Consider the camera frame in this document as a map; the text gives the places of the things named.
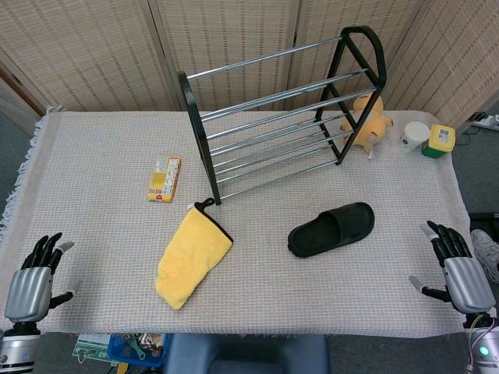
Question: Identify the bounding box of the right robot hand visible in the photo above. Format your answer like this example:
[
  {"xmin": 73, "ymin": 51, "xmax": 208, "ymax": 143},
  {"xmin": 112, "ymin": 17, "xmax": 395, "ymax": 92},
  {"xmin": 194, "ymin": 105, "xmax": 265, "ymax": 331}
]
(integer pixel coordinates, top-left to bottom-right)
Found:
[{"xmin": 408, "ymin": 220, "xmax": 497, "ymax": 315}]

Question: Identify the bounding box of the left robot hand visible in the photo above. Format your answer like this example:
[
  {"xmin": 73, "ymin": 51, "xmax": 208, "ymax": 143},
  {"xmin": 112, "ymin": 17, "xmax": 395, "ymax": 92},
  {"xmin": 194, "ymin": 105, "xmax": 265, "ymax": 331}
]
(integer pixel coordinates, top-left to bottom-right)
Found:
[{"xmin": 3, "ymin": 232, "xmax": 83, "ymax": 323}]

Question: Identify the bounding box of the black slipper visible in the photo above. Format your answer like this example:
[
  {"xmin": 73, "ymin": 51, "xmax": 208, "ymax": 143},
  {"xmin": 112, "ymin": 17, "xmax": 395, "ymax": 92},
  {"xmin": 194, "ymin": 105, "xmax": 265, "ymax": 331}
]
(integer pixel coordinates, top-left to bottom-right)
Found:
[{"xmin": 287, "ymin": 201, "xmax": 376, "ymax": 259}]

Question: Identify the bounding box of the black metal shoe rack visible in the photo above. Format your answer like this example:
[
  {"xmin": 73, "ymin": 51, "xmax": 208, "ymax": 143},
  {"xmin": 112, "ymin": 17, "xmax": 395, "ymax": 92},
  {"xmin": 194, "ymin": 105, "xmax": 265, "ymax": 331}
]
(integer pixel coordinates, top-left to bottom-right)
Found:
[{"xmin": 178, "ymin": 25, "xmax": 387, "ymax": 206}]

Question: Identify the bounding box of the white sneaker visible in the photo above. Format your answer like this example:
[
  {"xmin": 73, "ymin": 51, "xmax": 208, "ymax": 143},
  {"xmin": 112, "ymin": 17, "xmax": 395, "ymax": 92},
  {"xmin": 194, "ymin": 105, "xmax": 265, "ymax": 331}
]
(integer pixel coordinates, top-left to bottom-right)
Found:
[{"xmin": 469, "ymin": 228, "xmax": 499, "ymax": 288}]

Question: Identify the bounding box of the blue plastic basket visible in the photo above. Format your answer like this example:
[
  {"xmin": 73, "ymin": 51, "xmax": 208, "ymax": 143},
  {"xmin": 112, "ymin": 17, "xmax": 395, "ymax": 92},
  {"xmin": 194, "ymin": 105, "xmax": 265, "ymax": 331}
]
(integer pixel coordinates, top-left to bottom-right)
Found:
[{"xmin": 106, "ymin": 333, "xmax": 172, "ymax": 368}]

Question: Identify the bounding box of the green container with yellow lid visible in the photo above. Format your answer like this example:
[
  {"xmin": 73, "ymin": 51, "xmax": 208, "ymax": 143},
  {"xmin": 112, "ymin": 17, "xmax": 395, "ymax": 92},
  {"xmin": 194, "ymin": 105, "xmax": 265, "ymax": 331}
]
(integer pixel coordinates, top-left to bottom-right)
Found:
[{"xmin": 421, "ymin": 124, "xmax": 457, "ymax": 160}]

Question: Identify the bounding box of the white paper cup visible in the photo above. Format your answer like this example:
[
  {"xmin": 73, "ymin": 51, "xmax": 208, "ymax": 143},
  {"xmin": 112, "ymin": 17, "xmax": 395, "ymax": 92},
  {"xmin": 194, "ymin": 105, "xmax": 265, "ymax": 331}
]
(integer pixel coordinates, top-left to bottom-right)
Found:
[{"xmin": 400, "ymin": 121, "xmax": 430, "ymax": 154}]

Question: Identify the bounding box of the white power strip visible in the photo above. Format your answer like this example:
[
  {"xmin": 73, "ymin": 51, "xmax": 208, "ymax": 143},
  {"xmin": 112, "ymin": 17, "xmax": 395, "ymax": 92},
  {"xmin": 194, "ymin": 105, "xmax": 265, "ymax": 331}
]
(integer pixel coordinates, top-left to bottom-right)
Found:
[{"xmin": 470, "ymin": 111, "xmax": 499, "ymax": 130}]

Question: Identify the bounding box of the yellow towel with black trim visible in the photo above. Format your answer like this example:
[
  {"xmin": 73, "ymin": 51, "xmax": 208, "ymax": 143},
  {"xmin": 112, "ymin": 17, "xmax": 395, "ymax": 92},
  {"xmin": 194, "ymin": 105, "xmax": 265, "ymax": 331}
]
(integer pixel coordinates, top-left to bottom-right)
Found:
[{"xmin": 155, "ymin": 197, "xmax": 235, "ymax": 312}]

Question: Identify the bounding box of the yellow snack box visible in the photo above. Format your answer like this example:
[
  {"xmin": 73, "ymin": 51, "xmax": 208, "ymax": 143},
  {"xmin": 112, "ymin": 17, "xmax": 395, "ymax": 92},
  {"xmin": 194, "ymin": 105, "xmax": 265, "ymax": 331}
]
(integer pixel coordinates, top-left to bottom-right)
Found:
[{"xmin": 147, "ymin": 156, "xmax": 183, "ymax": 203}]

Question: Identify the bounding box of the yellow plush toy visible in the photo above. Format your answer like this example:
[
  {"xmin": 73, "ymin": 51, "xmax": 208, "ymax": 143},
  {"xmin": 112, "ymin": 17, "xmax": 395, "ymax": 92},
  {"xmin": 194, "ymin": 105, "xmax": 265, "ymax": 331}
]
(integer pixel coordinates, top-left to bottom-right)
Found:
[{"xmin": 339, "ymin": 93, "xmax": 395, "ymax": 160}]

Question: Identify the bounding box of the woven tablecloth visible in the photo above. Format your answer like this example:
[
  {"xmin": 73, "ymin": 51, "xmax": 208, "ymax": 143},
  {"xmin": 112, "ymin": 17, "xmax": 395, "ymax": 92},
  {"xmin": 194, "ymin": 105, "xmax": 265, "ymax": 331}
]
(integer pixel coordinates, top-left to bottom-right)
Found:
[{"xmin": 0, "ymin": 105, "xmax": 471, "ymax": 335}]

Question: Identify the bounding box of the folding bamboo screen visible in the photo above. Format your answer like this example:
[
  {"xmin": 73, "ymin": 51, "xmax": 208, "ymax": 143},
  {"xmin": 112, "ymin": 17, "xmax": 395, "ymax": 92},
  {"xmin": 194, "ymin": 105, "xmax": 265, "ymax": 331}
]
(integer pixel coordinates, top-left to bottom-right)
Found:
[{"xmin": 0, "ymin": 0, "xmax": 499, "ymax": 136}]

